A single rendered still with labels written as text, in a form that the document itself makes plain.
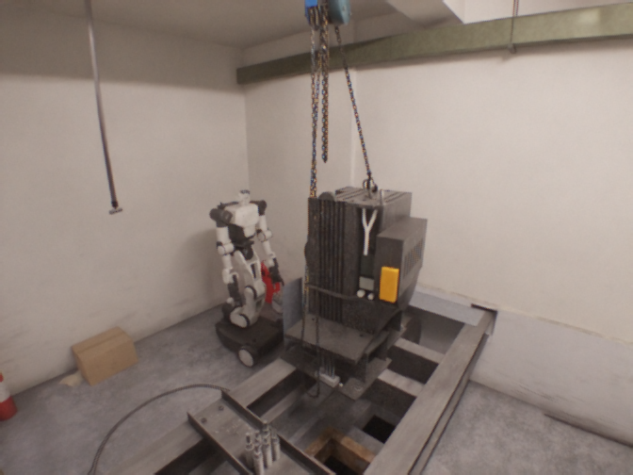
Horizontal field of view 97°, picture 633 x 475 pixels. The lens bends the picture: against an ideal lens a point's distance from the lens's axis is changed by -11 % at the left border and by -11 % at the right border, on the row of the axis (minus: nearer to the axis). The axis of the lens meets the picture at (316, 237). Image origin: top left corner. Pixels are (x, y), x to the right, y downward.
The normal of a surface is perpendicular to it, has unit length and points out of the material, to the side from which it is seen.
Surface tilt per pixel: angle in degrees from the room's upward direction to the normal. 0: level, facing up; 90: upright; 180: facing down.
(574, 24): 90
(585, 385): 90
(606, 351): 90
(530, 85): 90
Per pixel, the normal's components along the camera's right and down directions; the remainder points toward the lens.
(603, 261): -0.63, 0.23
